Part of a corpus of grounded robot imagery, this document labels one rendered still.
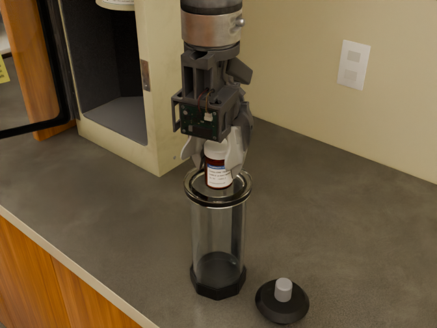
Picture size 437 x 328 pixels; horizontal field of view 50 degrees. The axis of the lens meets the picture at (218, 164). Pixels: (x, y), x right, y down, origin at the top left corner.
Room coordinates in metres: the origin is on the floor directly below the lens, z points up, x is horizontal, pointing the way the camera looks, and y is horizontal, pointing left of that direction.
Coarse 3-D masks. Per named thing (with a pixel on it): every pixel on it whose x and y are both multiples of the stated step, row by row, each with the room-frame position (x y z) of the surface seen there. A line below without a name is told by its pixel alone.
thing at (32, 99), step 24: (0, 0) 1.05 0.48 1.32; (24, 0) 1.07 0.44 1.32; (0, 24) 1.04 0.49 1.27; (24, 24) 1.06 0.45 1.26; (0, 48) 1.03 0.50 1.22; (24, 48) 1.06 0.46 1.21; (0, 72) 1.03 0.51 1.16; (24, 72) 1.05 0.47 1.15; (48, 72) 1.08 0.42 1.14; (0, 96) 1.02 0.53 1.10; (24, 96) 1.05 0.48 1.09; (48, 96) 1.07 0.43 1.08; (0, 120) 1.01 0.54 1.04; (24, 120) 1.04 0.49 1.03
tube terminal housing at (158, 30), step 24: (144, 0) 0.91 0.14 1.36; (168, 0) 0.96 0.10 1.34; (144, 24) 0.91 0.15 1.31; (168, 24) 0.96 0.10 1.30; (144, 48) 0.92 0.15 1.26; (168, 48) 0.96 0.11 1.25; (72, 72) 1.10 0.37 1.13; (168, 72) 0.95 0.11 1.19; (144, 96) 0.93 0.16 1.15; (168, 96) 0.95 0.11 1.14; (168, 120) 0.95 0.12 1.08; (120, 144) 1.00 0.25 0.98; (168, 144) 0.94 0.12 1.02; (144, 168) 0.94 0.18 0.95; (168, 168) 0.94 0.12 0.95
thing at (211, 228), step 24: (192, 192) 0.56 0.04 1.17; (216, 192) 0.63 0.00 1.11; (240, 192) 0.56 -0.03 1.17; (192, 216) 0.57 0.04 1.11; (216, 216) 0.54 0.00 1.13; (240, 216) 0.56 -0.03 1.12; (192, 240) 0.57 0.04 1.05; (216, 240) 0.54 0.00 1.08; (240, 240) 0.56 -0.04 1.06; (192, 264) 0.58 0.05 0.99; (216, 264) 0.54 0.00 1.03; (240, 264) 0.57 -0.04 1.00
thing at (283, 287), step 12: (264, 288) 0.54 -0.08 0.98; (276, 288) 0.52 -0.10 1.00; (288, 288) 0.51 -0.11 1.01; (300, 288) 0.54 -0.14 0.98; (264, 300) 0.51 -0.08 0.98; (276, 300) 0.51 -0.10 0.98; (288, 300) 0.51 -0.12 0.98; (300, 300) 0.51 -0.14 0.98; (264, 312) 0.49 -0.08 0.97; (276, 312) 0.49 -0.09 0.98; (288, 312) 0.49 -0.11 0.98; (300, 312) 0.49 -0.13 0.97
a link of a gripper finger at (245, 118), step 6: (246, 102) 0.58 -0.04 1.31; (246, 108) 0.57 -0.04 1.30; (240, 114) 0.57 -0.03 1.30; (246, 114) 0.57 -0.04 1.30; (234, 120) 0.57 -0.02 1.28; (240, 120) 0.57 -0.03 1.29; (246, 120) 0.56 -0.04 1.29; (252, 120) 0.57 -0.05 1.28; (246, 126) 0.56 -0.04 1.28; (252, 126) 0.57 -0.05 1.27; (246, 132) 0.57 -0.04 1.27; (246, 138) 0.57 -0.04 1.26; (246, 144) 0.57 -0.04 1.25
